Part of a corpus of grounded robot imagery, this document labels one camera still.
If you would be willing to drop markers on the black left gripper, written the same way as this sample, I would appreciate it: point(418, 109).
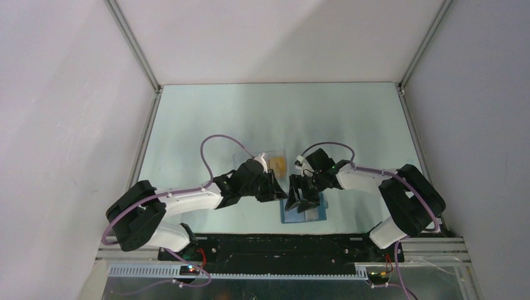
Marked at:
point(273, 190)

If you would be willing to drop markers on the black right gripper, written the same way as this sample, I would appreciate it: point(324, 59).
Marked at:
point(308, 200)

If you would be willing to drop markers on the blue leather card holder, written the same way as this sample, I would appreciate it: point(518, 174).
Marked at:
point(313, 215)

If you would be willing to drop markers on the clear acrylic card box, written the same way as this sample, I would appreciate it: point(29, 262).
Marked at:
point(242, 157)

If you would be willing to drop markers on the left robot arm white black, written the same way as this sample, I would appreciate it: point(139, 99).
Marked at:
point(138, 217)

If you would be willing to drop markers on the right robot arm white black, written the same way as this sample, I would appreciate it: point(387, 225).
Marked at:
point(411, 200)

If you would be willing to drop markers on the gold card in box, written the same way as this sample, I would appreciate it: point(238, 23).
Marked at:
point(279, 165)

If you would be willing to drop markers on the left controller board with leds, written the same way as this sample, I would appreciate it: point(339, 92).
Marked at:
point(189, 270)

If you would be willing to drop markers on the controller board with leds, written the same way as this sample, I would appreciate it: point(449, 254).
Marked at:
point(378, 279)
point(189, 270)

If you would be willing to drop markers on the right controller board with leds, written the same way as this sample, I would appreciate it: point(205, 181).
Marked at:
point(378, 279)

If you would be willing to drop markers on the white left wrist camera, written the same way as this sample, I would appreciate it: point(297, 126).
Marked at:
point(262, 159)

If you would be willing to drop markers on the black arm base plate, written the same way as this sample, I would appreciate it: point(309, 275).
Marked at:
point(214, 248)

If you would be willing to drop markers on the left aluminium frame post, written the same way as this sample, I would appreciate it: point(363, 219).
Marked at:
point(128, 34)

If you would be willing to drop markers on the aluminium frame post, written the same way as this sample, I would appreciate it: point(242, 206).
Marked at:
point(425, 42)
point(128, 34)

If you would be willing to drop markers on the right aluminium frame post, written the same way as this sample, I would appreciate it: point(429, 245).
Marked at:
point(425, 42)

